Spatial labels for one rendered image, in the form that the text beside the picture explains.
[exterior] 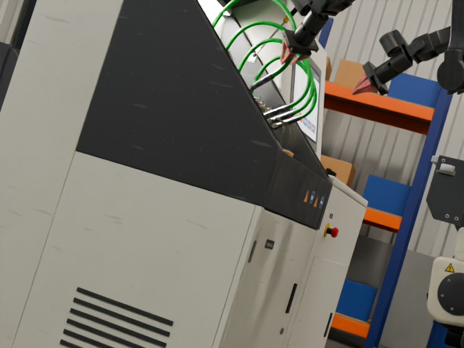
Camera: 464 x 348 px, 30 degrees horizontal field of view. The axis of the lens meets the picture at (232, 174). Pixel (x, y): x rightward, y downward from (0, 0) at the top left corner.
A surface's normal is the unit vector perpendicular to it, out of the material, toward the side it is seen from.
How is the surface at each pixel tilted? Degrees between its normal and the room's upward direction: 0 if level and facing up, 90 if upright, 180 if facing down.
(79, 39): 90
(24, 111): 90
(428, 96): 90
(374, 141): 90
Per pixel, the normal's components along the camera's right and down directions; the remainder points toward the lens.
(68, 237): -0.31, -0.15
